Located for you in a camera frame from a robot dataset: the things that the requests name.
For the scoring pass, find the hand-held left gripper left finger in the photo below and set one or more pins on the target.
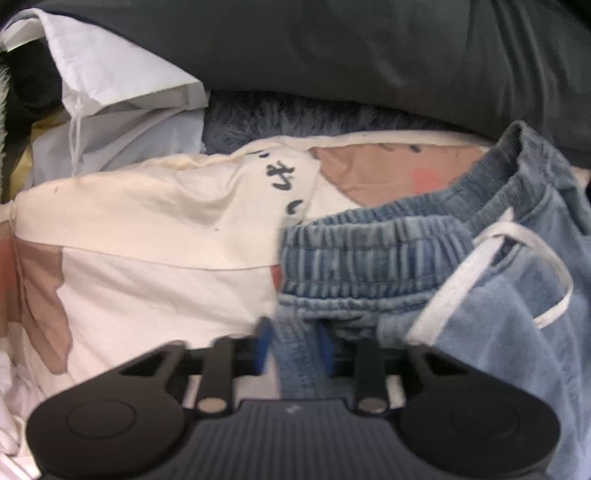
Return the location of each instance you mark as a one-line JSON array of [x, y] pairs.
[[263, 344]]

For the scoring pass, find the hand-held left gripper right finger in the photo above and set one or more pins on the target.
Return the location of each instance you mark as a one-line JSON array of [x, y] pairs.
[[325, 348]]

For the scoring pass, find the light blue denim pants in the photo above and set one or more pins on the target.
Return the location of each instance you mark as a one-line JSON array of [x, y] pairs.
[[508, 323]]

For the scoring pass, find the cream bear-print bedsheet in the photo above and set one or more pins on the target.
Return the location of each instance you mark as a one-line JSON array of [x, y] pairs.
[[161, 230]]

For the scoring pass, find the grey fluffy blanket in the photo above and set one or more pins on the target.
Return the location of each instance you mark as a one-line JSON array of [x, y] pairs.
[[277, 122]]

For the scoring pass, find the dark grey duvet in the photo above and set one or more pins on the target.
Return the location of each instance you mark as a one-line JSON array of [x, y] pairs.
[[369, 60]]

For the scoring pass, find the dark cloth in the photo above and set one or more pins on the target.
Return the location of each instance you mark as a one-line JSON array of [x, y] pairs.
[[32, 83]]

